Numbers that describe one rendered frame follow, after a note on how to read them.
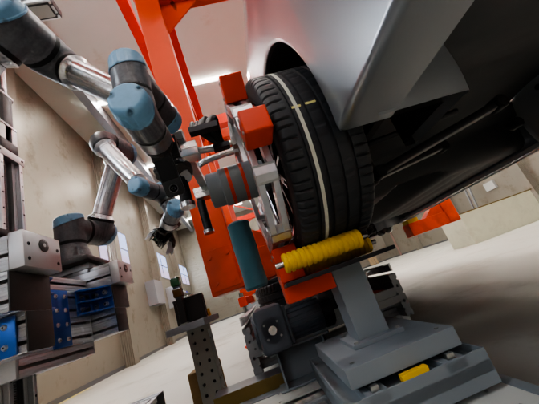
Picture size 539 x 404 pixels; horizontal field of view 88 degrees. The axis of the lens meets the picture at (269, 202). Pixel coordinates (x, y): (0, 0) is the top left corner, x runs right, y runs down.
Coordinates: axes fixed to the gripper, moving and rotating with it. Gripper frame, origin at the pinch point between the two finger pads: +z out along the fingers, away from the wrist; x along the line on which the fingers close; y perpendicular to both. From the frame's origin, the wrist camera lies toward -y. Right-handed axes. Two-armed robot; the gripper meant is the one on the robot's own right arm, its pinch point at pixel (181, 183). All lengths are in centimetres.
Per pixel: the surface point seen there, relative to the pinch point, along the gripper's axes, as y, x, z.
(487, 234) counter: -72, -502, 493
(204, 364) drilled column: -58, 24, 75
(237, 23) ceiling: 567, -150, 412
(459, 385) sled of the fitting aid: -71, -49, -5
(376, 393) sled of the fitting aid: -66, -30, -5
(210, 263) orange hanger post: -15, 7, 62
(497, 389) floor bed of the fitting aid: -75, -57, -4
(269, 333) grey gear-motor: -52, -11, 41
